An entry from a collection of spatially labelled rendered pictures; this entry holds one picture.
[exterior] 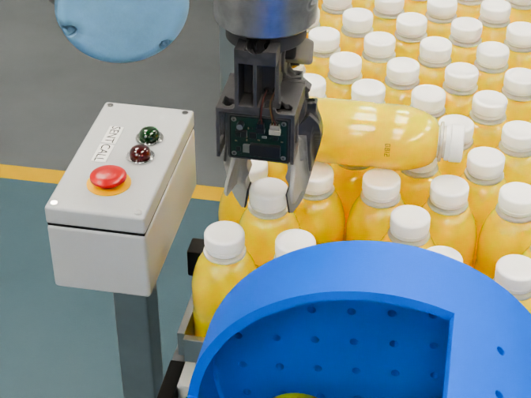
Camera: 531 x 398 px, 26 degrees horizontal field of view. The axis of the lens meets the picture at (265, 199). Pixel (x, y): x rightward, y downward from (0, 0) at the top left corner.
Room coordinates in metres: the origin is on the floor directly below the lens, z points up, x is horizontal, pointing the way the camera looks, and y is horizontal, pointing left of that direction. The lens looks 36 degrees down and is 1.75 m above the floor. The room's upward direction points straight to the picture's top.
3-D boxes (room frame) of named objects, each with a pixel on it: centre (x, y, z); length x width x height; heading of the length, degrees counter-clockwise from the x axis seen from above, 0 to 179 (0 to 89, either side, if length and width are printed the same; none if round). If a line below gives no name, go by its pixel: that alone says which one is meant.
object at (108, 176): (0.93, 0.15, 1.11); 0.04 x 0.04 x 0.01
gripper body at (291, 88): (0.89, 0.00, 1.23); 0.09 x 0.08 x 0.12; 169
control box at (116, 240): (0.98, 0.15, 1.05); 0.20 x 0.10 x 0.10; 169
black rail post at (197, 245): (0.98, 0.07, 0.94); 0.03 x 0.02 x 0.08; 169
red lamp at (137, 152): (0.97, 0.13, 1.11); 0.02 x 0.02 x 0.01
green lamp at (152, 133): (1.01, 0.12, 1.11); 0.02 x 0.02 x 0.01
